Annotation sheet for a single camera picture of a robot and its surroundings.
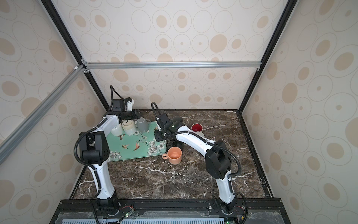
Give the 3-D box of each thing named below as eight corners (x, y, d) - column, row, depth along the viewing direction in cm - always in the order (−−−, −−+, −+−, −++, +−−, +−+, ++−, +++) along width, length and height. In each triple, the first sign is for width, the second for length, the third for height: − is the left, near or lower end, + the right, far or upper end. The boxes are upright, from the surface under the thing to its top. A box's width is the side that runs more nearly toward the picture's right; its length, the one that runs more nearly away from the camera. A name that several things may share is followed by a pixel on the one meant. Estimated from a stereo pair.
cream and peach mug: (164, 161, 93) (162, 155, 86) (170, 150, 98) (169, 143, 91) (177, 167, 90) (177, 161, 83) (183, 156, 95) (183, 149, 88)
